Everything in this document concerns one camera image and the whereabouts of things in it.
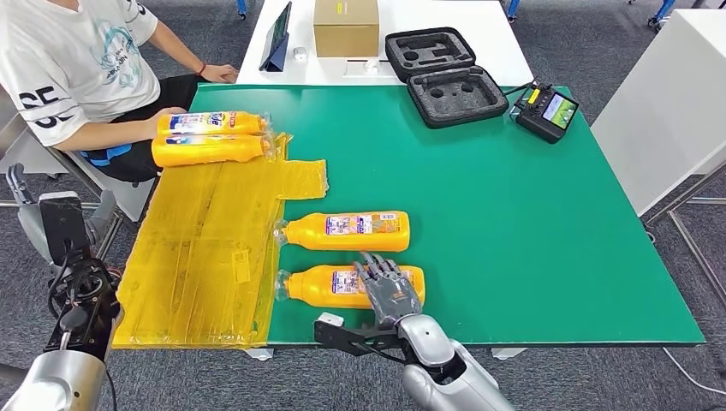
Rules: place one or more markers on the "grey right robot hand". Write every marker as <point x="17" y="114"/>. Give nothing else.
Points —
<point x="391" y="295"/>

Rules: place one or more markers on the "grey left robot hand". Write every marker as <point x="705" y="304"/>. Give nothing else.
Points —
<point x="105" y="213"/>

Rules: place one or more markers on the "orange detergent bottle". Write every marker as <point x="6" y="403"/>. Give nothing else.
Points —
<point x="249" y="123"/>
<point x="317" y="289"/>
<point x="210" y="154"/>
<point x="385" y="241"/>

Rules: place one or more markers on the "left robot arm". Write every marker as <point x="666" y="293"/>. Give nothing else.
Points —
<point x="57" y="380"/>

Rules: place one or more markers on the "yellow plastic-wrapped board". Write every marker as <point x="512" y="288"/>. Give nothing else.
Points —
<point x="198" y="255"/>

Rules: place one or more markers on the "white table foot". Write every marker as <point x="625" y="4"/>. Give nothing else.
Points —
<point x="507" y="354"/>
<point x="258" y="354"/>

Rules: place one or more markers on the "person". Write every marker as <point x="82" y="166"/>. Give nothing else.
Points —
<point x="68" y="57"/>

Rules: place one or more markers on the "grey metal tube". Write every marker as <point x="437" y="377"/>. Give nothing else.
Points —
<point x="11" y="373"/>

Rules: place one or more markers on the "black foam-lined case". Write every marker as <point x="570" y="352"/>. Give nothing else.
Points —
<point x="454" y="97"/>

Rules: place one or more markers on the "black remote controller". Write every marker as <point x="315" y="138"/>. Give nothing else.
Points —
<point x="539" y="120"/>

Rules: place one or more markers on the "tablet in blue case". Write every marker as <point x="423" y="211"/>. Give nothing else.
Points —
<point x="277" y="51"/>

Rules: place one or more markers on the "blue metal leg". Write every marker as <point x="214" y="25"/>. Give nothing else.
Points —
<point x="513" y="9"/>
<point x="242" y="8"/>

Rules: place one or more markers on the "small white round object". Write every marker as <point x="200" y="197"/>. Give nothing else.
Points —
<point x="300" y="54"/>

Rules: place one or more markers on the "brown cardboard box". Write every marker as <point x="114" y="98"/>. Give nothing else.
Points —
<point x="346" y="31"/>

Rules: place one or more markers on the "white table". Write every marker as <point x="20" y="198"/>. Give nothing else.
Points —
<point x="482" y="34"/>

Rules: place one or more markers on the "white cabinet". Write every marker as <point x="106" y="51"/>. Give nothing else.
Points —
<point x="669" y="113"/>

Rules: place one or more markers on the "blue wheeled stand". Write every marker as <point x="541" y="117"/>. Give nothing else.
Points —
<point x="663" y="10"/>

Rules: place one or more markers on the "steel bench frame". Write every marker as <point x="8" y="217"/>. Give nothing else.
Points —
<point x="130" y="198"/>

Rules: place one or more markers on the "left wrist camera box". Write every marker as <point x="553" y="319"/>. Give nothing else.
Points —
<point x="62" y="224"/>

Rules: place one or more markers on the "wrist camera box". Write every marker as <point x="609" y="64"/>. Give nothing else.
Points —
<point x="62" y="224"/>
<point x="340" y="339"/>

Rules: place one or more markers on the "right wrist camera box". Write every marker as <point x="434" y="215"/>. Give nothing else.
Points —
<point x="340" y="339"/>

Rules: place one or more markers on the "steel table frame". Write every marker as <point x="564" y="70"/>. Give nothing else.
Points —
<point x="709" y="201"/>

